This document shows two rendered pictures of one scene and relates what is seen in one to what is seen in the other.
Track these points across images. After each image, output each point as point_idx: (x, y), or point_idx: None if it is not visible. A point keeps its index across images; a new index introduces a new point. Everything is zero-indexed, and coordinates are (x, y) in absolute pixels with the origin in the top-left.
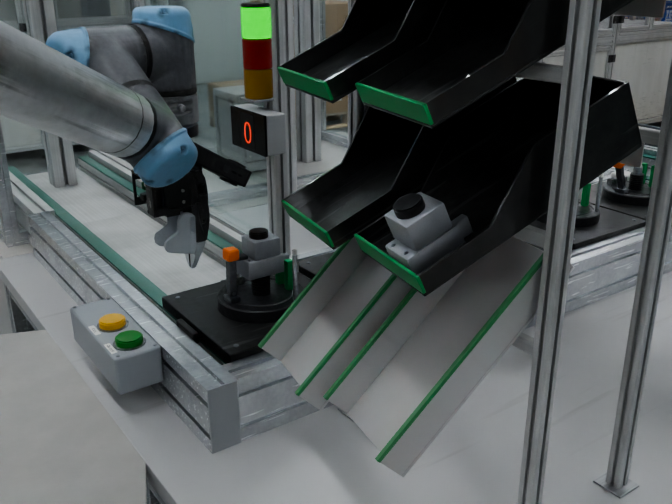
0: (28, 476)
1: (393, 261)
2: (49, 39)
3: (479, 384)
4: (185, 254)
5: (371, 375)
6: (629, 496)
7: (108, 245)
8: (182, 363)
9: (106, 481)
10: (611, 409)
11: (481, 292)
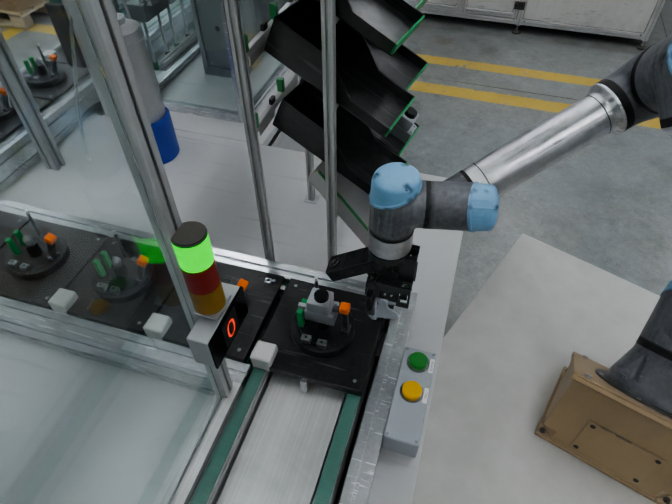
0: (498, 374)
1: (413, 135)
2: (498, 197)
3: None
4: (375, 318)
5: None
6: (315, 194)
7: None
8: (409, 320)
9: (466, 341)
10: (256, 212)
11: None
